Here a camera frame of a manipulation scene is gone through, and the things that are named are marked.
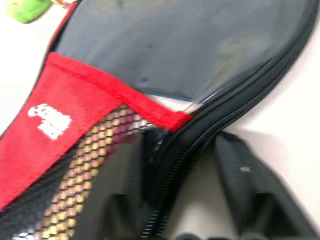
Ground red and black paddle case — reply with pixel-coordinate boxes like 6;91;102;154
0;0;320;240

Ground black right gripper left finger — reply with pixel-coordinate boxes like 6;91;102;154
81;128;167;240

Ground green round object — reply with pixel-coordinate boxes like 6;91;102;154
4;0;53;25

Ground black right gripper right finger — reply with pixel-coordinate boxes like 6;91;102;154
214;131;320;240

